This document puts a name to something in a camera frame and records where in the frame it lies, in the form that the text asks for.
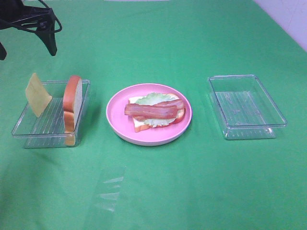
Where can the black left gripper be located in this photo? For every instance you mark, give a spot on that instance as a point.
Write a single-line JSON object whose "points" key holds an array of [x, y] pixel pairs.
{"points": [[41, 20]]}

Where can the bacon strip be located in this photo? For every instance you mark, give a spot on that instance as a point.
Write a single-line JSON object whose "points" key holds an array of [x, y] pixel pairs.
{"points": [[178, 103], [150, 111]]}

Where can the green lettuce leaf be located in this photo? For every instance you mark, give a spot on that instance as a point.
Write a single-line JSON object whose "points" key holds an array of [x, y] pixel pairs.
{"points": [[152, 99]]}

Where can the bread slice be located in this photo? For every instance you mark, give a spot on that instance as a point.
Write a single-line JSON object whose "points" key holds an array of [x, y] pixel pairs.
{"points": [[72, 101], [155, 110]]}

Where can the yellow cheese slice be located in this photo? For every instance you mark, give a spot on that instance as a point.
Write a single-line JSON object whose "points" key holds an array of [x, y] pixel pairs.
{"points": [[37, 96]]}

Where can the clear left plastic container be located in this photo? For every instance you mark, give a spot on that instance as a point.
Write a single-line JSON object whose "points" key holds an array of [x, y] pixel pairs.
{"points": [[48, 131]]}

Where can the clear plastic container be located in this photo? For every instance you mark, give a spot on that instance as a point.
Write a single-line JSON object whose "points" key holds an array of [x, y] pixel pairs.
{"points": [[244, 109], [48, 131]]}

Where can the pink plate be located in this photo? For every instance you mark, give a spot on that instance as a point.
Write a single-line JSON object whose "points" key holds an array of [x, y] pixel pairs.
{"points": [[123, 126]]}

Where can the clear tape strip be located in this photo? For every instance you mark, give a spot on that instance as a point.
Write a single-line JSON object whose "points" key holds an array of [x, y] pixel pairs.
{"points": [[107, 191]]}

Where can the green tablecloth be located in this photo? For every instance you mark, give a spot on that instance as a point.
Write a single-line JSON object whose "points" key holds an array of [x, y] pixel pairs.
{"points": [[199, 181]]}

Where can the clear right plastic container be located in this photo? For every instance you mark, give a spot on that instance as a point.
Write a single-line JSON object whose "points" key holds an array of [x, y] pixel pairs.
{"points": [[244, 109]]}

